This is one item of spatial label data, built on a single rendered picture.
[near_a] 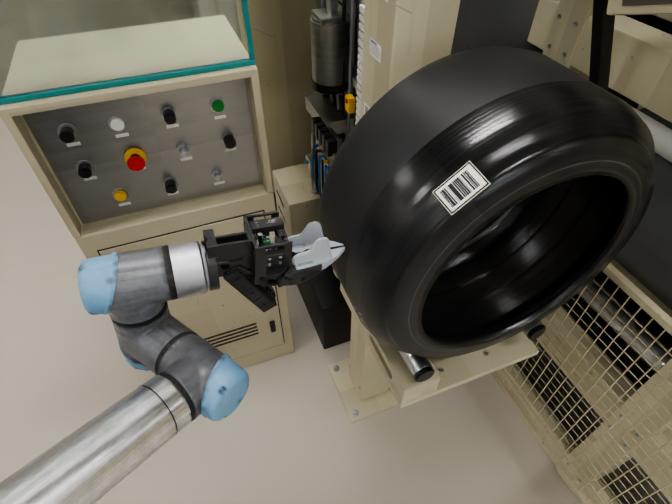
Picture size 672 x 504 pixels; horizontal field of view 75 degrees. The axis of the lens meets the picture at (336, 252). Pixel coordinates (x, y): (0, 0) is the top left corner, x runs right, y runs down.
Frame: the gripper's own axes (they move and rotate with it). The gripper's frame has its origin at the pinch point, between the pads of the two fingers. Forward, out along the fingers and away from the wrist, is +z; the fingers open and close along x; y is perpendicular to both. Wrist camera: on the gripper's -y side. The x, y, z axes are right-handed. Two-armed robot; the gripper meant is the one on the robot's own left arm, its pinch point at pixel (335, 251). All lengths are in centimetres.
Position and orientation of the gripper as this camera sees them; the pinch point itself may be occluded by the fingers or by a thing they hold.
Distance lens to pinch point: 69.8
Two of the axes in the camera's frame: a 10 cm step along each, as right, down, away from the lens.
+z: 9.3, -1.7, 3.4
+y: 1.2, -7.2, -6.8
